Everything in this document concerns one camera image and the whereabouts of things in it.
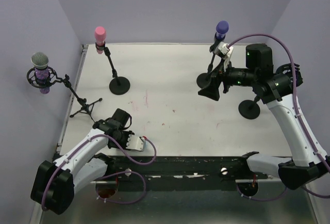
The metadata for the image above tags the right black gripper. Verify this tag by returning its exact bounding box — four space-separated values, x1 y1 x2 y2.
198 58 257 101

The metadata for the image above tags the black round-base stand back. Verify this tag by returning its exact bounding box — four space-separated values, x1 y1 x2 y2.
196 36 225 89

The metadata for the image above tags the black shock-mount round-base stand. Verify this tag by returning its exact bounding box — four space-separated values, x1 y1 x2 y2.
238 63 303 120

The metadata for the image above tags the dark purple microphone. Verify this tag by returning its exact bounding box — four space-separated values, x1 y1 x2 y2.
214 20 229 42

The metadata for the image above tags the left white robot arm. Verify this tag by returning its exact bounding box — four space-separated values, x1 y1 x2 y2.
30 108 132 215

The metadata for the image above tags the black round-base stand left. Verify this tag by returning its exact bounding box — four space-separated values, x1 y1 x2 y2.
95 42 130 95

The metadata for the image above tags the pink microphone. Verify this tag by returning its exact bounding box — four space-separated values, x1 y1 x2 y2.
94 26 107 54

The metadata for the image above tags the silver purple glitter microphone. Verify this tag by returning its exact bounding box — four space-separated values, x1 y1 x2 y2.
31 52 49 86

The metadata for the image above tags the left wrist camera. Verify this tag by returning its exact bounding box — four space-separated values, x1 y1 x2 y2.
126 135 146 152

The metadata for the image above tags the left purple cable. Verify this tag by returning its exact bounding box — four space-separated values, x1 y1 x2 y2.
40 134 157 212

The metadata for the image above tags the purple cable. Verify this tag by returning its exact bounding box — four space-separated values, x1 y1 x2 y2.
226 33 330 200
40 134 157 212

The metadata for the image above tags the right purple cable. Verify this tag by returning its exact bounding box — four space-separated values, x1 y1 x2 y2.
226 33 330 200

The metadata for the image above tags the black mounting base rail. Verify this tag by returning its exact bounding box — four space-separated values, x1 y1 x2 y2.
53 154 274 191

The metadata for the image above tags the black tripod shock-mount stand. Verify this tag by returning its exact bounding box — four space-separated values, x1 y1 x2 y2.
26 67 103 125

